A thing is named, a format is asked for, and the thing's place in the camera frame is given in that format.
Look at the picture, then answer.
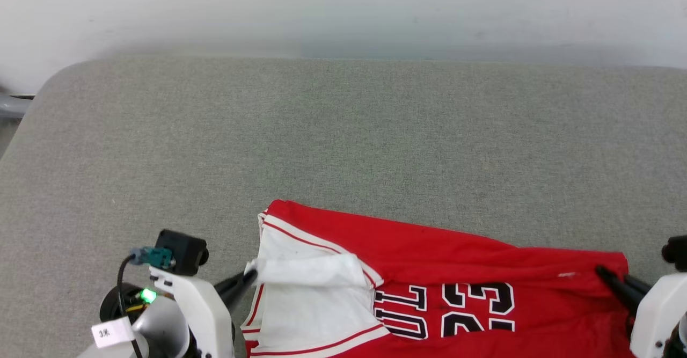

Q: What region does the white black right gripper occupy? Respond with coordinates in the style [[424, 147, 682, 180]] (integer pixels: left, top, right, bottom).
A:
[[595, 265, 687, 358]]

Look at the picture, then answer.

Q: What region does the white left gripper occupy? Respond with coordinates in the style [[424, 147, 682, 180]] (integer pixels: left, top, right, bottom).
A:
[[149, 267, 258, 358]]

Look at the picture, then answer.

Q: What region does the grey metal bar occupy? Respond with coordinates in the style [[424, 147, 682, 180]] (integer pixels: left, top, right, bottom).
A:
[[0, 92, 35, 123]]

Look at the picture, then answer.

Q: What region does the grey fabric covered surface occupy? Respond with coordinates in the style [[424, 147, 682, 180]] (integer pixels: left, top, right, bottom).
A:
[[0, 57, 687, 358]]

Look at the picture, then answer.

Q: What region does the white paper label tag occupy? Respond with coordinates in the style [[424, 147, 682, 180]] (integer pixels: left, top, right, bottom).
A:
[[91, 317, 135, 349]]

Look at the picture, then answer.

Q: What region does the red and white basketball jersey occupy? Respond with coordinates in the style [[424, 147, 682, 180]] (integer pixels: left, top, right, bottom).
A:
[[240, 200, 637, 358]]

